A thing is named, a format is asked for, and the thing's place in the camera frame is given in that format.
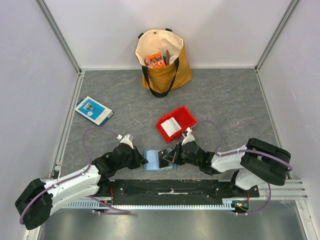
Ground blue leather card holder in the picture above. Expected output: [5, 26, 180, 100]
[143, 148, 178, 172]

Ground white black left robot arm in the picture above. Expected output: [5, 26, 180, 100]
[14, 143, 148, 230]

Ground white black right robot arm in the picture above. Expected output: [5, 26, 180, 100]
[163, 138, 293, 197]

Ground stack of white cards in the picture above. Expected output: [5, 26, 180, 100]
[160, 117, 182, 137]

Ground red plastic bin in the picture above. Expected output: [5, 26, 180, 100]
[155, 105, 198, 143]

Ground blue white razor box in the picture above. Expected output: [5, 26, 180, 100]
[74, 96, 114, 127]

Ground brown tote bag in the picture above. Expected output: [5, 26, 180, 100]
[135, 28, 192, 98]

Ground orange snack packet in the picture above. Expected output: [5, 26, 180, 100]
[145, 52, 166, 69]

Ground brown item in bag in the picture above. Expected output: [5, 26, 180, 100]
[165, 50, 173, 66]

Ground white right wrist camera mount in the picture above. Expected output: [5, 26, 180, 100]
[181, 127, 195, 146]

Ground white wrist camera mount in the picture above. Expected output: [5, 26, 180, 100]
[181, 127, 195, 146]
[116, 134, 134, 149]

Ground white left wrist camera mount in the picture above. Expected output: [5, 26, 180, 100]
[116, 134, 134, 149]

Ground aluminium frame rail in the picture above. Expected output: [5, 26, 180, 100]
[253, 179, 308, 201]

